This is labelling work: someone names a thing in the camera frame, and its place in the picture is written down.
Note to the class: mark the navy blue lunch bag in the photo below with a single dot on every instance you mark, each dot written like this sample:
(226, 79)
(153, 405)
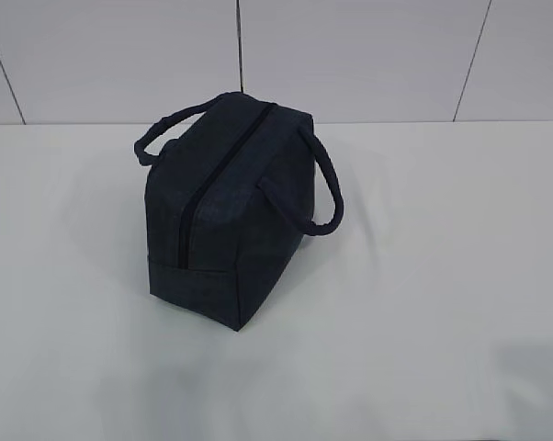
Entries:
(233, 186)

